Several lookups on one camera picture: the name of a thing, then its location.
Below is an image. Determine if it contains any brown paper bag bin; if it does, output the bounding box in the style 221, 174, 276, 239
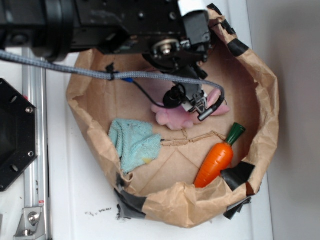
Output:
66, 4, 280, 228

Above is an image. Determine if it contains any metal corner bracket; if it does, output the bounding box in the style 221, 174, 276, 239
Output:
13, 206, 47, 240

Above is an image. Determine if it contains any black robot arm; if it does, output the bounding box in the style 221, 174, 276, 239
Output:
0, 0, 211, 79

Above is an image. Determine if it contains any aluminium extrusion rail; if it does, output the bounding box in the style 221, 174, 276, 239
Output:
20, 47, 51, 240

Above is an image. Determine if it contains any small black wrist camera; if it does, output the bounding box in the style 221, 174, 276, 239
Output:
163, 83, 208, 116

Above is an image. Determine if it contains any light blue cloth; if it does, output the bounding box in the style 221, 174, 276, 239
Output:
108, 118, 162, 175

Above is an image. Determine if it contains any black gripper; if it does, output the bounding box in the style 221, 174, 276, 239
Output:
99, 0, 212, 83

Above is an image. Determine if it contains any pink plush bunny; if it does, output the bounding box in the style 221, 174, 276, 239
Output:
151, 88, 230, 131

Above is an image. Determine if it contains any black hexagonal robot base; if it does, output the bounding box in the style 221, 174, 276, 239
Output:
0, 78, 37, 192

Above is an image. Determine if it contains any grey braided cable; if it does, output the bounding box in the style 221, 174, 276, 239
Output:
0, 49, 227, 118

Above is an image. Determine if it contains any orange toy carrot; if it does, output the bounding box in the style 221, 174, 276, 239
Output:
193, 122, 246, 188

